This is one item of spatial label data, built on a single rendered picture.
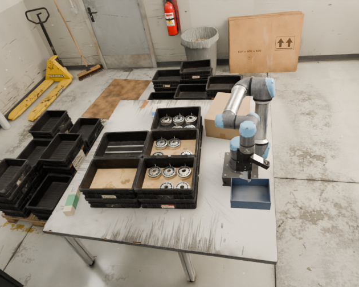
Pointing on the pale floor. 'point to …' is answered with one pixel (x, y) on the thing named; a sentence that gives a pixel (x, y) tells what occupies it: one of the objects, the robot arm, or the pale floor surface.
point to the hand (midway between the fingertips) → (249, 179)
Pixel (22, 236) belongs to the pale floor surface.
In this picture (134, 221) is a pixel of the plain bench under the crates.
